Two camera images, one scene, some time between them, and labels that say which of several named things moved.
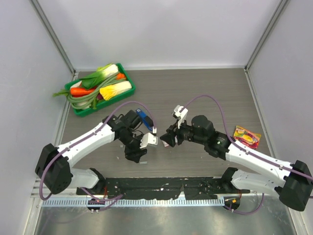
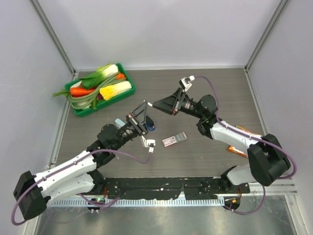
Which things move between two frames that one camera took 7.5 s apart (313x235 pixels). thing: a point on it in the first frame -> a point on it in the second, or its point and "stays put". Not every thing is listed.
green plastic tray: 121,69 stays put
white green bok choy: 94,80 stays put
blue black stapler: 146,119 stays put
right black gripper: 169,137 -> 172,104
